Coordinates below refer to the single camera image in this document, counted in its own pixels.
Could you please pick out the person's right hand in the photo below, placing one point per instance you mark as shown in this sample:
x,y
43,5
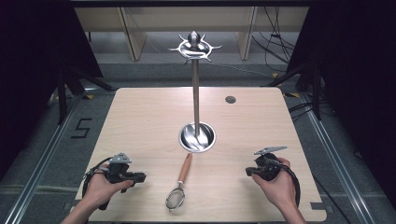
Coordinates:
x,y
279,188

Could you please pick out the grey table grommet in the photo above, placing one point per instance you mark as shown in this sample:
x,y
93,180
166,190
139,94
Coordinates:
x,y
230,100

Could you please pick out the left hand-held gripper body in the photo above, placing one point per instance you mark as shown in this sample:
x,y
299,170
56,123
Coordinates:
x,y
117,170

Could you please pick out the dark curtain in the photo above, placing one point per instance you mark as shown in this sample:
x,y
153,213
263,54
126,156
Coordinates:
x,y
358,77
31,68

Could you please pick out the person's left hand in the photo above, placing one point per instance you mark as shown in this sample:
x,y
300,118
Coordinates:
x,y
100,188

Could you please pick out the steel utensil rack with hooks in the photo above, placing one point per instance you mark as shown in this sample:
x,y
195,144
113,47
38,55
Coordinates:
x,y
195,93

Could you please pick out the black metal stand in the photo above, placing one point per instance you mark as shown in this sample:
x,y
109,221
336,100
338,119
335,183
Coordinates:
x,y
62,96
317,93

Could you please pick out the light wooden bench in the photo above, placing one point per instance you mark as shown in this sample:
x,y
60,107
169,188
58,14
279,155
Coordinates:
x,y
134,34

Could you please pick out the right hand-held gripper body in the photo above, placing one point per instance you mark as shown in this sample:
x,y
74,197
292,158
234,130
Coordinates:
x,y
267,168

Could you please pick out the metal floor rail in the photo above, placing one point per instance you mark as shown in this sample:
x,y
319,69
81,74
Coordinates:
x,y
37,168
339,165

